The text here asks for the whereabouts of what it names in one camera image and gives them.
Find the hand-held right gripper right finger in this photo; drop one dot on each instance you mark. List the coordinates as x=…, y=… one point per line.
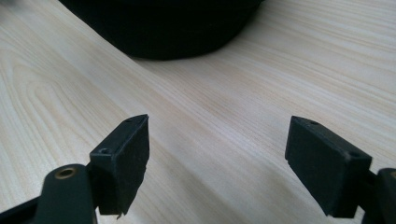
x=323, y=168

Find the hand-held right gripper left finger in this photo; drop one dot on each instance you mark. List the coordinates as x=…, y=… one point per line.
x=121, y=168

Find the black round cloth object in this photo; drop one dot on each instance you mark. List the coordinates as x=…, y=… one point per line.
x=162, y=26

